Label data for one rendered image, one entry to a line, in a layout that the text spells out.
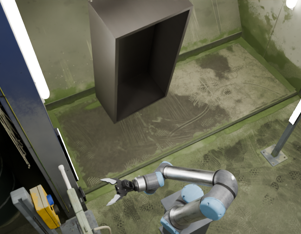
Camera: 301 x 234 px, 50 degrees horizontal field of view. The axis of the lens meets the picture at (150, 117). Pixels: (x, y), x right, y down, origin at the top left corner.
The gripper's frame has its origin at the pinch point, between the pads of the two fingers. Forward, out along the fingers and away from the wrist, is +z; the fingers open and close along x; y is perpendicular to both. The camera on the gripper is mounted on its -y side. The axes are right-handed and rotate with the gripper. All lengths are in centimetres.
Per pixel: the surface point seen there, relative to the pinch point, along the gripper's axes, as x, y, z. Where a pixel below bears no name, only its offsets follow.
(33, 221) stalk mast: -10.3, -20.8, 36.4
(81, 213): -7.3, 4.8, 13.6
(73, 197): 2.9, 7.1, 15.8
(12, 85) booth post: 48, -47, 34
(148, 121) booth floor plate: 95, 126, -80
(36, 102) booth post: 46, -32, 26
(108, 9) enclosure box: 105, -33, -26
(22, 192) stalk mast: -2, -42, 37
